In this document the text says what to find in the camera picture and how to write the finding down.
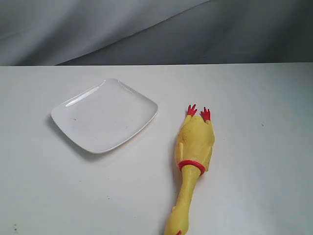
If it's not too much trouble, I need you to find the grey backdrop cloth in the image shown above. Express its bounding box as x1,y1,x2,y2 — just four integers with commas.
0,0,313,66

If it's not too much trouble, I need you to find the white square plate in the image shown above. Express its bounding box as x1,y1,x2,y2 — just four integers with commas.
51,79,158,154

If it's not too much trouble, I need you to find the yellow rubber chicken toy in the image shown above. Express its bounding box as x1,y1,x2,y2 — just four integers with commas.
164,104,215,235

